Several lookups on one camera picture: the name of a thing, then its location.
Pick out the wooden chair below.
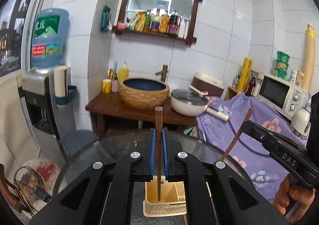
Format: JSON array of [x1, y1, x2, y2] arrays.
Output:
[[1, 164, 27, 224]]

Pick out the bamboo faucet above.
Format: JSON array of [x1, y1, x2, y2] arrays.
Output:
[[155, 64, 168, 82]]

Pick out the purple floral cloth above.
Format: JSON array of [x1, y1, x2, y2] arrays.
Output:
[[196, 92, 307, 202]]

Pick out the dark brown glass bottle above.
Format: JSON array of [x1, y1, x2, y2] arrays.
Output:
[[245, 75, 256, 96]]

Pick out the brown white rice cooker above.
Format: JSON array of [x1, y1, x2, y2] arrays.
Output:
[[191, 72, 224, 97]]

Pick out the white kettle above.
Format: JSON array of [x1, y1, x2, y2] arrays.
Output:
[[290, 108, 311, 140]]

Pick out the tall beige paper roll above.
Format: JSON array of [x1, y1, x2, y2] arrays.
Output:
[[302, 23, 316, 94]]

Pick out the yellow mug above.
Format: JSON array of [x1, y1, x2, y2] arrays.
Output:
[[102, 78, 112, 94]]

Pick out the green stacked cups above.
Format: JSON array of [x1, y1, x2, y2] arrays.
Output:
[[274, 51, 290, 79]]

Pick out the yellow roll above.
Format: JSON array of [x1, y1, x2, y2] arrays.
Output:
[[236, 57, 253, 92]]

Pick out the right hand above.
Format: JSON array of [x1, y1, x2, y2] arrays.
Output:
[[273, 175, 316, 224]]

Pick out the green hanging packet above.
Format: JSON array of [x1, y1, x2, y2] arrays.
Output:
[[100, 5, 110, 33]]

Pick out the blue water jug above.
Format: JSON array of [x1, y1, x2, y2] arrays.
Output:
[[31, 8, 69, 71]]

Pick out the yellow soap bottle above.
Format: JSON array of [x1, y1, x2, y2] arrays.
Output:
[[117, 62, 129, 81]]

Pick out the grey water dispenser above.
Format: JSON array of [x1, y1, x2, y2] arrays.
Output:
[[22, 70, 76, 168]]

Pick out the brown wooden side table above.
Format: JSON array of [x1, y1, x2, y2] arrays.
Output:
[[85, 92, 197, 137]]

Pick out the beige plastic utensil holder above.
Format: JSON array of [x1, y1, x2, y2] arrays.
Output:
[[143, 176, 187, 217]]

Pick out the cream pan with lid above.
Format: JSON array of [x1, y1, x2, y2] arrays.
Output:
[[170, 85, 229, 122]]

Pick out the woven basket sink bowl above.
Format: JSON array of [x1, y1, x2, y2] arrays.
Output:
[[118, 78, 170, 109]]

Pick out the dark wooden wall shelf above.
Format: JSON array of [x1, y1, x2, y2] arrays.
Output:
[[112, 0, 203, 46]]

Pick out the paper cup holder tube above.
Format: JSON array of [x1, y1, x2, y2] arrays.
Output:
[[53, 65, 77, 107]]

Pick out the white microwave oven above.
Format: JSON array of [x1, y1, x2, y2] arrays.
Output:
[[257, 74, 310, 121]]

